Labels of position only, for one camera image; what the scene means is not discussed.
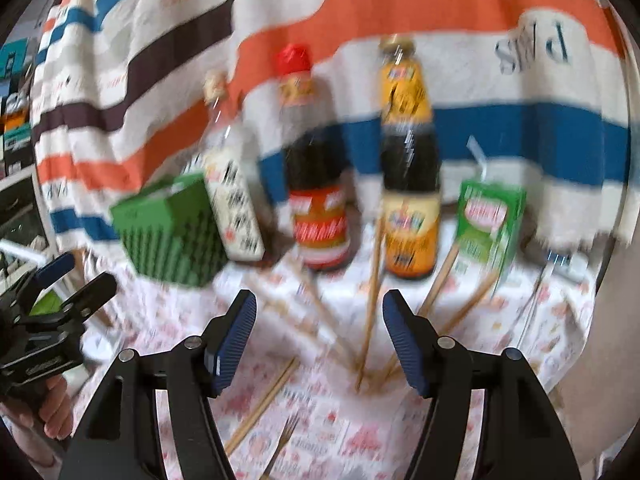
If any dark bottle yellow label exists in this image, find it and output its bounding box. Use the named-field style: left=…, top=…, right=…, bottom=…
left=377, top=35, right=443, bottom=281

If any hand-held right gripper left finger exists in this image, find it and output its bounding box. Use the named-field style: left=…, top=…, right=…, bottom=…
left=59, top=289, right=258, bottom=480

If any person's left hand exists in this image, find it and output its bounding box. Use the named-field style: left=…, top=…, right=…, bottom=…
left=0, top=374, right=76, bottom=443

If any clear drinking straw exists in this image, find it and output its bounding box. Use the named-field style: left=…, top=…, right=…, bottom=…
left=465, top=135, right=493, bottom=182

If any stack of colourful boxes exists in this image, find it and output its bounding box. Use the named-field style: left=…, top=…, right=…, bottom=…
left=0, top=37, right=41, bottom=173

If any clear plastic cup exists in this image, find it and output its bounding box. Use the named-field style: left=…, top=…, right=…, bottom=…
left=80, top=327, right=119, bottom=364

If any metal fork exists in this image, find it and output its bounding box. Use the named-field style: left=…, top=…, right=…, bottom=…
left=260, top=415, right=301, bottom=480

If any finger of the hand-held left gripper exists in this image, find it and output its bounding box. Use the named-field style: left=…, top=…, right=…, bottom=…
left=20, top=252, right=77, bottom=301
left=47, top=272, right=119, bottom=323

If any striped blanket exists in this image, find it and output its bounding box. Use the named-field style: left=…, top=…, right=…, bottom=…
left=30, top=0, right=634, bottom=267

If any clear bottle white label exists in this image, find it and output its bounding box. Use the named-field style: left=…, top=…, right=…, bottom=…
left=192, top=70, right=267, bottom=264

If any wooden chopstick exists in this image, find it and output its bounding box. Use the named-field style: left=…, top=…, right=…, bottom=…
left=417, top=242, right=462, bottom=318
left=245, top=277, right=353, bottom=363
left=355, top=217, right=387, bottom=393
left=223, top=357, right=301, bottom=456
left=439, top=270, right=501, bottom=336
left=286, top=257, right=357, bottom=361

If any printed tablecloth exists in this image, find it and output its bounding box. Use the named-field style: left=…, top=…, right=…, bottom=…
left=50, top=240, right=601, bottom=480

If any small white blue object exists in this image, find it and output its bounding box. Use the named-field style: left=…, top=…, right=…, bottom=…
left=545, top=251, right=591, bottom=281

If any dark bottle red cap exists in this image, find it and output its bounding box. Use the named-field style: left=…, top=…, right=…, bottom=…
left=275, top=44, right=354, bottom=272

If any white furniture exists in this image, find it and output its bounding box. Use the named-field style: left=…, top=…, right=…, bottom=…
left=0, top=165, right=57, bottom=273

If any green checkered box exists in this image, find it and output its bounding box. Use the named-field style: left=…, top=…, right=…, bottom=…
left=110, top=172, right=229, bottom=289

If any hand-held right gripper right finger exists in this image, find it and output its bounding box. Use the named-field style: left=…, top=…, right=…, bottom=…
left=381, top=289, right=582, bottom=480

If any thin metal utensil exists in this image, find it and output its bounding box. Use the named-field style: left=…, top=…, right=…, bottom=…
left=517, top=262, right=557, bottom=333

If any green drink carton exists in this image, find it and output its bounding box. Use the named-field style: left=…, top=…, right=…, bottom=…
left=454, top=179, right=528, bottom=287

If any plain cardboard box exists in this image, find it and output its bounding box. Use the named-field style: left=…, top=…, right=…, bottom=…
left=557, top=240, right=640, bottom=466

